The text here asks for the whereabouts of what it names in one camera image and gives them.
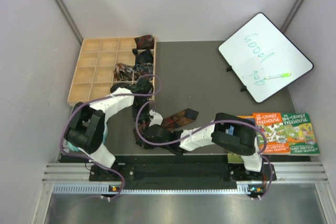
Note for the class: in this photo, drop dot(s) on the wooden compartment tray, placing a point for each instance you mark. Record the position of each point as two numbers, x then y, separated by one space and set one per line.
93 75

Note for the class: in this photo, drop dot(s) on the rolled multicolour floral tie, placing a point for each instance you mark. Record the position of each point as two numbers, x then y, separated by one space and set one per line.
122 72

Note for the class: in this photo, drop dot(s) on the white dry-erase board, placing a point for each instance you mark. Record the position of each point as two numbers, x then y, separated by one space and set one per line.
259 49

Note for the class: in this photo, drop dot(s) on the brown red patterned tie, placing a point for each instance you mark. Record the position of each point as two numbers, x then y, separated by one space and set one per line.
170 123

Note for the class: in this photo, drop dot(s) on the green marker pen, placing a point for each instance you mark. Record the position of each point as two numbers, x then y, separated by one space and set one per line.
283 75

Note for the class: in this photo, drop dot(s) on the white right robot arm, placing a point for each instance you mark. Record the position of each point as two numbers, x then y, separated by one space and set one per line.
235 134

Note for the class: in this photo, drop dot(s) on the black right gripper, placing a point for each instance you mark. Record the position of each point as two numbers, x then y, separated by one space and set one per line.
139 142

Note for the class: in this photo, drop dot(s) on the orange 78-storey treehouse book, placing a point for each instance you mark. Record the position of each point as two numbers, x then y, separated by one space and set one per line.
272 127

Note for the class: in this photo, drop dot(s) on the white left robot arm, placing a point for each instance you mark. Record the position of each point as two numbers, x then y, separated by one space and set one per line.
87 126

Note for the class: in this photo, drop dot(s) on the rolled blue patterned tie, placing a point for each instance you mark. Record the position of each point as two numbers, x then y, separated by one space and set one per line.
142 69

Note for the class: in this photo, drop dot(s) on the dark grey table mat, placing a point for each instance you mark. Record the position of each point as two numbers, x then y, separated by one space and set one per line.
193 75

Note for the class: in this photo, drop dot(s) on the rolled dark red tie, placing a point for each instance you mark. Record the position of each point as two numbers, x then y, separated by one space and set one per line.
144 42

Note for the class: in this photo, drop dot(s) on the landscape cover book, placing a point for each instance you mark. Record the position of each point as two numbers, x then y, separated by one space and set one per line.
234 158

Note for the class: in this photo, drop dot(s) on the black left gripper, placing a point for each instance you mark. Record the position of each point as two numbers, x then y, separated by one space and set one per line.
144 116

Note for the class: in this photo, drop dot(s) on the green 104-storey treehouse book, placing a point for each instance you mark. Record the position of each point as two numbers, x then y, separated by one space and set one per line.
300 135

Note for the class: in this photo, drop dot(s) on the rolled black navy tie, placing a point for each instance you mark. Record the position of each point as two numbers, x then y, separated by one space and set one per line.
143 57

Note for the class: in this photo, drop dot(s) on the teal cat-ear headphones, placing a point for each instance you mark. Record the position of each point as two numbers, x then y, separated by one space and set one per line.
76 149

